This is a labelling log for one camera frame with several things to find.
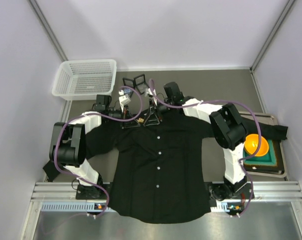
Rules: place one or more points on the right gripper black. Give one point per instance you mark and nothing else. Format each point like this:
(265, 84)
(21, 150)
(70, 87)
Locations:
(153, 107)

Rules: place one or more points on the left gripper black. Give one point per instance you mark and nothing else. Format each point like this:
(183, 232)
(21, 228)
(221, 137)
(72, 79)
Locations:
(127, 113)

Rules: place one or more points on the black button shirt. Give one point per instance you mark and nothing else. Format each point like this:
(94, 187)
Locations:
(158, 177)

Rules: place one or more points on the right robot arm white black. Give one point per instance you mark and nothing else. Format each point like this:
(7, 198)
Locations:
(228, 130)

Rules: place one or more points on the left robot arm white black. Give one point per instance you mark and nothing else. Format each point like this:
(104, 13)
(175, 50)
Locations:
(68, 147)

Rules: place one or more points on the black box blue brooch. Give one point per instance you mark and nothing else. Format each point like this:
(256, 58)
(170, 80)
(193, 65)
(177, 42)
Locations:
(129, 84)

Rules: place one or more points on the black box gold brooch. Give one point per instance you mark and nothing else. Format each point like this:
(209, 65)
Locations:
(140, 84)

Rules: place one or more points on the white perforated plastic basket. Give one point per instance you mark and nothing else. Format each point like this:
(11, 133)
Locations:
(82, 80)

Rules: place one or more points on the orange bowl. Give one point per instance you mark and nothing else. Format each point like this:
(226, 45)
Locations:
(252, 142)

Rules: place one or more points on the green black mat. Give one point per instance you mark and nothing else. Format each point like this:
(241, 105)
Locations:
(271, 162)

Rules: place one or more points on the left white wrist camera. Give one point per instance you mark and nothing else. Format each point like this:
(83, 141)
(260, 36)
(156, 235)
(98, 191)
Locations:
(124, 96)

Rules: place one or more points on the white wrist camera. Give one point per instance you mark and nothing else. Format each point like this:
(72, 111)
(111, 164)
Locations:
(124, 96)
(150, 95)

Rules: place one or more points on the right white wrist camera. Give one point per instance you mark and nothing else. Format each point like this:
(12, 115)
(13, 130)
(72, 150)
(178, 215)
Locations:
(150, 95)

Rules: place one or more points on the grey slotted cable duct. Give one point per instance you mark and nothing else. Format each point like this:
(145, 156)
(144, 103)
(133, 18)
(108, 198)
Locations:
(93, 207)

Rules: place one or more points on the aluminium rail frame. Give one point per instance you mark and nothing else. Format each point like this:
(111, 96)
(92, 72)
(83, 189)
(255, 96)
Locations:
(275, 213)

